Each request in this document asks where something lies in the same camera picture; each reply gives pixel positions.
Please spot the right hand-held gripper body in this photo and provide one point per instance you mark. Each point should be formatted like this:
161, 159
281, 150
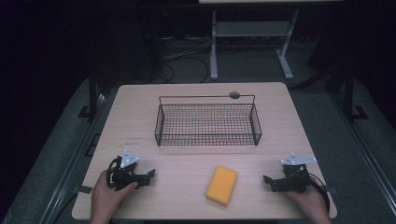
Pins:
292, 177

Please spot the black metal post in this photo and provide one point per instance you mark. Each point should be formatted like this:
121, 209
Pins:
92, 90
350, 93

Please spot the white metal stand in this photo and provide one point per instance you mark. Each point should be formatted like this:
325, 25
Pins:
249, 40

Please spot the yellow sponge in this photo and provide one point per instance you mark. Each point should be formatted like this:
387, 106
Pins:
221, 184

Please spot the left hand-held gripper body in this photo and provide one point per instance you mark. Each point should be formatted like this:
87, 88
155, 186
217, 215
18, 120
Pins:
124, 172

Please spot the dark round table grommet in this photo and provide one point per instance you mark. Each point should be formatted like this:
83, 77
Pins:
234, 95

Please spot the person's right hand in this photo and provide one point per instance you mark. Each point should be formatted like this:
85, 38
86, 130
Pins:
311, 205

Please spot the person's left hand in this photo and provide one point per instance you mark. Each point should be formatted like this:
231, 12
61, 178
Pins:
106, 199

